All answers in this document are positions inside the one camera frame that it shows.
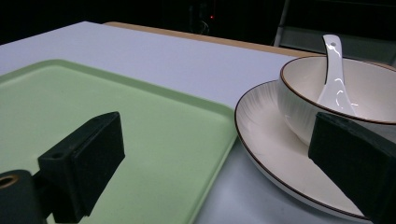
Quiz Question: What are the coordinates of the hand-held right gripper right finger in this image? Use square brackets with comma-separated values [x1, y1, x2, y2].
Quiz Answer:
[307, 112, 396, 224]

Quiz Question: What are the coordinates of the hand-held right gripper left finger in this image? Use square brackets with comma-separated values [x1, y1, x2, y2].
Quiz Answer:
[33, 111, 126, 224]

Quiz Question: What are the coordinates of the white brown-rimmed bowl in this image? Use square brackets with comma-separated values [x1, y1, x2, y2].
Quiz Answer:
[277, 55, 396, 147]

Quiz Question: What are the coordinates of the white ceramic spoon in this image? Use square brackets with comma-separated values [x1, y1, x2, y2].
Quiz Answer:
[317, 34, 357, 117]

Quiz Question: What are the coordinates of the white brown-rimmed plate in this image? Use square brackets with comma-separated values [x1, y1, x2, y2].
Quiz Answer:
[233, 79, 372, 224]

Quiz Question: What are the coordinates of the light green plastic tray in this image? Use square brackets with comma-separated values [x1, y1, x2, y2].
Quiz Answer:
[0, 59, 238, 224]

